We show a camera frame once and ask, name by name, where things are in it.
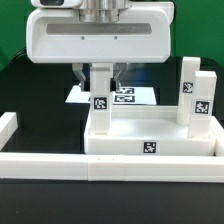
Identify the fiducial marker board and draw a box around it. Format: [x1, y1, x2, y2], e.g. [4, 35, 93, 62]
[66, 85, 157, 105]

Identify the white fence block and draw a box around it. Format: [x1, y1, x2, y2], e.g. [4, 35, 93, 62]
[210, 117, 224, 157]
[0, 112, 18, 151]

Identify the white right fence block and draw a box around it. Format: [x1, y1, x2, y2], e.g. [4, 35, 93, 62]
[210, 117, 224, 157]

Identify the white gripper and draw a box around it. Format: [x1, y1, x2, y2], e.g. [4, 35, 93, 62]
[26, 2, 174, 92]

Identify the white front fence bar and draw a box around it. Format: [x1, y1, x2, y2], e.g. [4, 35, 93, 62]
[0, 152, 224, 183]

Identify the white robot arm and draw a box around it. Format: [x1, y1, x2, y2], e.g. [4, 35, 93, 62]
[26, 0, 175, 95]

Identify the white left fence block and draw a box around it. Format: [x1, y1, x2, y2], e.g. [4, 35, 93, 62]
[0, 112, 18, 151]

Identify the white desk top tray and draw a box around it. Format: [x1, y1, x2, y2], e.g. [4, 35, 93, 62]
[84, 105, 216, 156]

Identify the black cable left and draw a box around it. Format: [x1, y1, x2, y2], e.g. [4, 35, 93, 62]
[6, 48, 28, 68]

